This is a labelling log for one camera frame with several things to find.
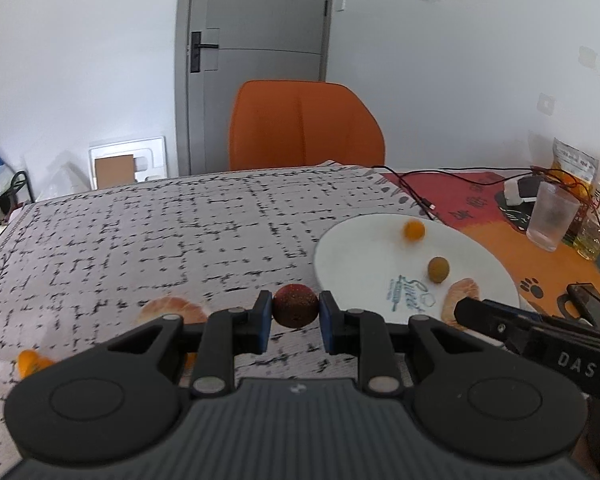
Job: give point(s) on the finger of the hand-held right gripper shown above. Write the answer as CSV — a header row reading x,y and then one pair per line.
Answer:
x,y
592,305
485,317

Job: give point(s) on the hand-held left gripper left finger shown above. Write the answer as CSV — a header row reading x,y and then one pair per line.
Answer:
x,y
261,322

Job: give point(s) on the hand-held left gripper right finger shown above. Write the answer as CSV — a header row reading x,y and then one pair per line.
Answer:
x,y
328,322

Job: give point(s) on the peeled orange segment piece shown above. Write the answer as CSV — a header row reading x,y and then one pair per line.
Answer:
x,y
460,294

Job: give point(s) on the dark red plum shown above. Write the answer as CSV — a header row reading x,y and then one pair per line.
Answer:
x,y
295,306

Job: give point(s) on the white round plate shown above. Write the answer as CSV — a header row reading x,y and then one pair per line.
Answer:
x,y
370,255

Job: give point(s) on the large peeled orange half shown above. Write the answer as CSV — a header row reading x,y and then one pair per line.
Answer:
x,y
172,309

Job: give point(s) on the small orange kumquat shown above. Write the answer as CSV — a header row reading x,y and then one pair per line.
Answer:
x,y
414,231

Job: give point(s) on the mandarin orange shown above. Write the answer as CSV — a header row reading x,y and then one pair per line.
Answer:
x,y
32,362

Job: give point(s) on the brownish green jujube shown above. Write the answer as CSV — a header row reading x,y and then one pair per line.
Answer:
x,y
438,269

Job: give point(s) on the yellow oil bottle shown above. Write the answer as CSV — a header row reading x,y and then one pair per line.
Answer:
x,y
590,235

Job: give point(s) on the ribbed clear glass cup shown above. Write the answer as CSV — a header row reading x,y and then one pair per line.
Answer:
x,y
550,220

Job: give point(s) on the red and orange printed mat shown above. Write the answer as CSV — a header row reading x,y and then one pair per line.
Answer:
x,y
485,215

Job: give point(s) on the black and white checked tablecloth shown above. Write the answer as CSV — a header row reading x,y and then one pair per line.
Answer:
x,y
155,240

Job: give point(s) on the yellow snack bag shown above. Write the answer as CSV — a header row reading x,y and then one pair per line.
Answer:
x,y
572,160

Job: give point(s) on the orange chair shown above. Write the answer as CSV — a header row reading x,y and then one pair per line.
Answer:
x,y
305,125

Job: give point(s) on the white foam packaging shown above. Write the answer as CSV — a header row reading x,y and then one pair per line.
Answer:
x,y
150,152

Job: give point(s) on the brown cardboard sheet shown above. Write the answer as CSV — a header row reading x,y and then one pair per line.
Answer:
x,y
114,171

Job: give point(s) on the black metal rack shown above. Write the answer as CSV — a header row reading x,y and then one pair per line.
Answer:
x,y
17,192

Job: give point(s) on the grey door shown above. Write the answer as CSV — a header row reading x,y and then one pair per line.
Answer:
x,y
265,10

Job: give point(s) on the white wall socket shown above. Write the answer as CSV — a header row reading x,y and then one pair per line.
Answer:
x,y
546,104

